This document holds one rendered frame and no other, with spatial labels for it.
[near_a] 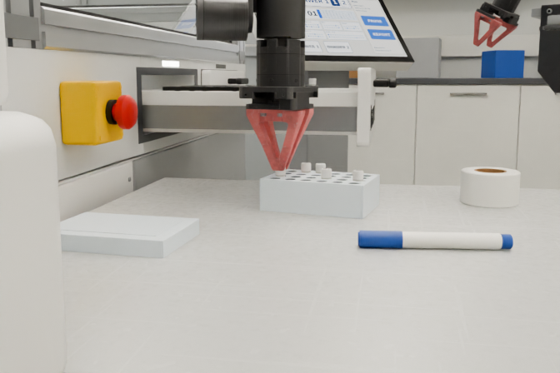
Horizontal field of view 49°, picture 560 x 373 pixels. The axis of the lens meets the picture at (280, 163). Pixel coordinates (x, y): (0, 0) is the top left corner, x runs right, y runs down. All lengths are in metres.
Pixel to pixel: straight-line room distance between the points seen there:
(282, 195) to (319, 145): 1.30
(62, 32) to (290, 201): 0.32
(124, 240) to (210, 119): 0.39
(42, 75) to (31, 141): 0.49
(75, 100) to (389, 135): 3.34
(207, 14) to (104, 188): 0.28
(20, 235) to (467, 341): 0.27
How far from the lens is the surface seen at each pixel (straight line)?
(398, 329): 0.41
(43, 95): 0.71
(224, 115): 0.91
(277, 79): 0.71
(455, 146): 4.02
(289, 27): 0.71
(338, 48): 1.95
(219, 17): 0.71
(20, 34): 0.68
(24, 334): 0.23
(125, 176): 0.90
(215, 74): 1.27
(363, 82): 0.86
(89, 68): 0.81
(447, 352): 0.38
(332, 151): 2.04
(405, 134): 3.97
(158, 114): 0.95
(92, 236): 0.58
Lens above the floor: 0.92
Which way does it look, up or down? 8 degrees down
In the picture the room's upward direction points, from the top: straight up
